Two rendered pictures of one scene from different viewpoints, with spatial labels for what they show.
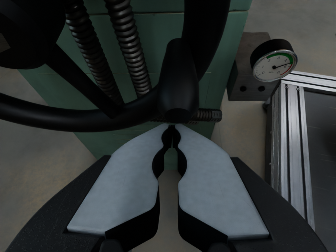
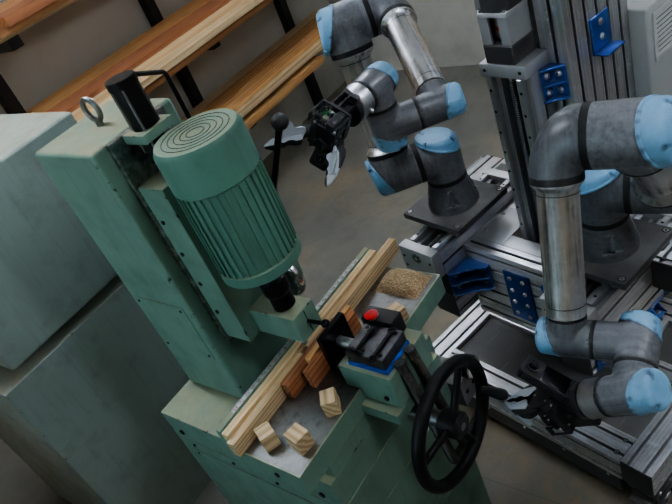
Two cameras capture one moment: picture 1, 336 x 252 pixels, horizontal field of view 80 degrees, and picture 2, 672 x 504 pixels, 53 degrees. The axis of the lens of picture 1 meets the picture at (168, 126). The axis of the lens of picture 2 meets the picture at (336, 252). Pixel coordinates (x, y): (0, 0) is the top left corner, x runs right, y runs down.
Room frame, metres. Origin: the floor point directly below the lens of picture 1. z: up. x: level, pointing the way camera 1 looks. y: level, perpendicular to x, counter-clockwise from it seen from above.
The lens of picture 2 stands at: (-0.43, 0.82, 1.93)
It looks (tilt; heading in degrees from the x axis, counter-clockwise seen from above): 34 degrees down; 313
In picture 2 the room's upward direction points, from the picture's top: 24 degrees counter-clockwise
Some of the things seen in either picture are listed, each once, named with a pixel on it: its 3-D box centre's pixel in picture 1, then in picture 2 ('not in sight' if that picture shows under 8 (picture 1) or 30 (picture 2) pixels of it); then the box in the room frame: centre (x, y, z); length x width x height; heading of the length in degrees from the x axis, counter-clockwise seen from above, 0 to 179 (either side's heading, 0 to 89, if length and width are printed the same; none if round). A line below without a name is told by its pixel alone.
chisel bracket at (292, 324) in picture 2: not in sight; (286, 317); (0.50, 0.06, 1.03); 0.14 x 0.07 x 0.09; 175
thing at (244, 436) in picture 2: not in sight; (323, 335); (0.47, 0.01, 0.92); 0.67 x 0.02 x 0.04; 85
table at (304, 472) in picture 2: not in sight; (361, 367); (0.37, 0.05, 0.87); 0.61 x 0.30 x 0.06; 85
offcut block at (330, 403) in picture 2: not in sight; (330, 402); (0.35, 0.19, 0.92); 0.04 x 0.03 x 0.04; 125
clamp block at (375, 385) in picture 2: not in sight; (386, 362); (0.28, 0.06, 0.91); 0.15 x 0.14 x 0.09; 85
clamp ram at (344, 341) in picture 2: not in sight; (347, 342); (0.38, 0.05, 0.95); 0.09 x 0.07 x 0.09; 85
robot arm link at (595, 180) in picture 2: not in sight; (602, 187); (-0.05, -0.48, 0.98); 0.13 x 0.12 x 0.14; 3
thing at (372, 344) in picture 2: not in sight; (378, 337); (0.28, 0.05, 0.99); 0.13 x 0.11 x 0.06; 85
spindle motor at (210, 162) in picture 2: not in sight; (230, 201); (0.48, 0.07, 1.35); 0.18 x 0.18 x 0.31
